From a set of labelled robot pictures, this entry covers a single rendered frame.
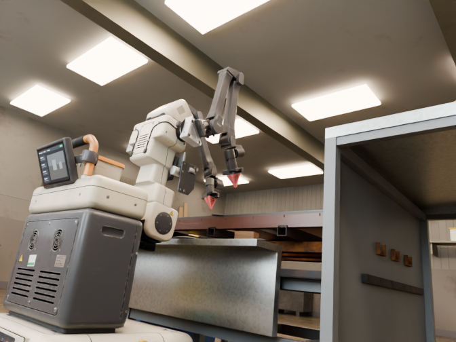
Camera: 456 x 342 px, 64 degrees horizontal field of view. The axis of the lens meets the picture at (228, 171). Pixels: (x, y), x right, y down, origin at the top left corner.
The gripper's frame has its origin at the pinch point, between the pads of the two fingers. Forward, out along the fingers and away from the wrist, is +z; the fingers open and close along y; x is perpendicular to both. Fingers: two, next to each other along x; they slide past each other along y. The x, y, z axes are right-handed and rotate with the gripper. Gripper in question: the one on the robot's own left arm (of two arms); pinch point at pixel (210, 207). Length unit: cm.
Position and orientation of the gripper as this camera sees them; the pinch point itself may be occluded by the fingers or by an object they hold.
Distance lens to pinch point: 224.8
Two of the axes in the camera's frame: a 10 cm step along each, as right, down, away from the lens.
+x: -6.4, -3.2, -6.9
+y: -7.6, 3.4, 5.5
